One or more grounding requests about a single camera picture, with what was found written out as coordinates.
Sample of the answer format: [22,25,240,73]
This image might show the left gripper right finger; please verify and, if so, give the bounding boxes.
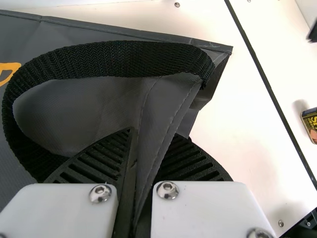
[150,134,277,238]

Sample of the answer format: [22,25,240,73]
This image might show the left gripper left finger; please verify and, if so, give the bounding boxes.
[0,127,137,238]

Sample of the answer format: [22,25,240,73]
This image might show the dark grey bag with straps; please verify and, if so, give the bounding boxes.
[0,9,234,238]

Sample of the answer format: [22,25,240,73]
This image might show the gold rectangular tin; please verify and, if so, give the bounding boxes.
[300,107,317,145]

